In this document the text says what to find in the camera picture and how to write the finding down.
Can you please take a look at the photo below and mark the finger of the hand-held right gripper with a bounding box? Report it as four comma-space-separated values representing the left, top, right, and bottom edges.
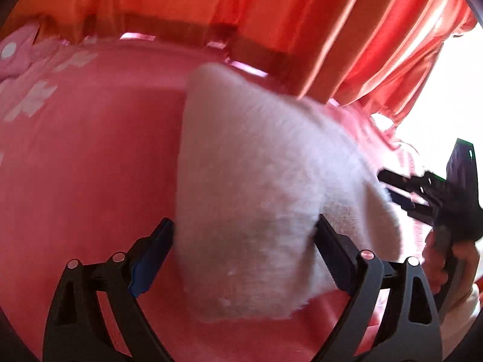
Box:
388, 189, 434, 224
378, 169, 429, 194

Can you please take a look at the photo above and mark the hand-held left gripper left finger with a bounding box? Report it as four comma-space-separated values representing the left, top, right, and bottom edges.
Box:
43, 218, 176, 362

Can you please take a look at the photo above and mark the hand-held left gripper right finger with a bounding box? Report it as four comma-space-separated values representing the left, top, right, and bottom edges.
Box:
314, 214, 443, 362

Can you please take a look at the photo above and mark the person's right forearm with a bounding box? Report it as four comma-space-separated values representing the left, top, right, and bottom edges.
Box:
440, 283, 483, 360

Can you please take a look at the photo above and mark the person's right hand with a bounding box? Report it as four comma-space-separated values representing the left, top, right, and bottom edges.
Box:
421, 229, 481, 295

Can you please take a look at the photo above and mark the pink blanket with white print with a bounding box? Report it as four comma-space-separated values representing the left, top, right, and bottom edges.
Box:
0, 32, 434, 362

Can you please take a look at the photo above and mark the orange curtain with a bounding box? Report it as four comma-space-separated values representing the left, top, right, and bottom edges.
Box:
8, 0, 477, 121

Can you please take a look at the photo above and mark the pink pillow with white dots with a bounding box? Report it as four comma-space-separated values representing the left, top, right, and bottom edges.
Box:
0, 21, 42, 81

